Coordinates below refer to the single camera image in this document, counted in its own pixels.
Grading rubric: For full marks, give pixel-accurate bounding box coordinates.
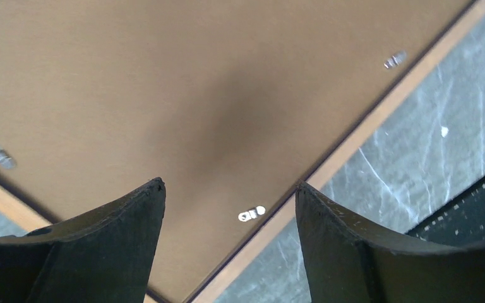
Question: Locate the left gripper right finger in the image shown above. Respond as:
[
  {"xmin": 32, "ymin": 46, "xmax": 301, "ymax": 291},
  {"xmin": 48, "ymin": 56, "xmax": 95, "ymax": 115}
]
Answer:
[{"xmin": 296, "ymin": 182, "xmax": 485, "ymax": 302}]

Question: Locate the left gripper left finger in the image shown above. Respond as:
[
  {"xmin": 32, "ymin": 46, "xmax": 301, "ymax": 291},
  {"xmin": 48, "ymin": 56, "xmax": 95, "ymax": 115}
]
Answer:
[{"xmin": 0, "ymin": 177, "xmax": 166, "ymax": 302}]

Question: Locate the blue picture frame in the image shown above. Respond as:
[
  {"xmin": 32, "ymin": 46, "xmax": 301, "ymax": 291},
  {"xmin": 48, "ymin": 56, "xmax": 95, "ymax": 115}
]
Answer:
[{"xmin": 0, "ymin": 1, "xmax": 485, "ymax": 302}]

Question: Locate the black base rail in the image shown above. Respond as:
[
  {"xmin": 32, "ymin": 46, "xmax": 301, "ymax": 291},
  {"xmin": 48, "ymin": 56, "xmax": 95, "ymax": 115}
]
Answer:
[{"xmin": 407, "ymin": 176, "xmax": 485, "ymax": 246}]

